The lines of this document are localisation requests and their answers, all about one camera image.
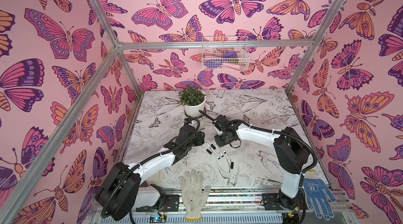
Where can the green circuit board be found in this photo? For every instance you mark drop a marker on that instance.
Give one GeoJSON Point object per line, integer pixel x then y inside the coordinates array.
{"type": "Point", "coordinates": [157, 219]}

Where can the blue dotted glove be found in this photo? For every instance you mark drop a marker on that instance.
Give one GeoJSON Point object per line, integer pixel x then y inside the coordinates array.
{"type": "Point", "coordinates": [318, 196]}

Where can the green plant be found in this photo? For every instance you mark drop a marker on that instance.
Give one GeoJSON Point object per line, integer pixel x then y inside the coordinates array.
{"type": "Point", "coordinates": [191, 96]}

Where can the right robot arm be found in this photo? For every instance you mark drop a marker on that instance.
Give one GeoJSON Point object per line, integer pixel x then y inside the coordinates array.
{"type": "Point", "coordinates": [294, 155]}

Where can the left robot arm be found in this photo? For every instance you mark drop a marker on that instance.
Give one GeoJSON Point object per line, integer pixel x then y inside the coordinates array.
{"type": "Point", "coordinates": [125, 187]}

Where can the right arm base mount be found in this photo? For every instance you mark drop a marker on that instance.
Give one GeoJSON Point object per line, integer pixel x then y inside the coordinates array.
{"type": "Point", "coordinates": [280, 202]}

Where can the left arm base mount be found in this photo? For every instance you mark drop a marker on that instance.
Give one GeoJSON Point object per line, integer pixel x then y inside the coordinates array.
{"type": "Point", "coordinates": [170, 202]}

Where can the white knit glove front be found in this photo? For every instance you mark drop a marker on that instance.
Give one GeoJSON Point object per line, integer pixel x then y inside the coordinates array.
{"type": "Point", "coordinates": [194, 196]}

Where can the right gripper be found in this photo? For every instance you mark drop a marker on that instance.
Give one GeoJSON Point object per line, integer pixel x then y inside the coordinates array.
{"type": "Point", "coordinates": [222, 137]}

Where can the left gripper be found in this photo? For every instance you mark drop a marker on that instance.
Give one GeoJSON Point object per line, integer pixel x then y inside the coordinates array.
{"type": "Point", "coordinates": [199, 139]}

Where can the white plant pot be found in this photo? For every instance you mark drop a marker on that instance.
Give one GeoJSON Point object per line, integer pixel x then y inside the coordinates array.
{"type": "Point", "coordinates": [193, 111]}

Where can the white wire basket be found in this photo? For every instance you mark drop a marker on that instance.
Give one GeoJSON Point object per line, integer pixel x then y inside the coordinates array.
{"type": "Point", "coordinates": [225, 55]}

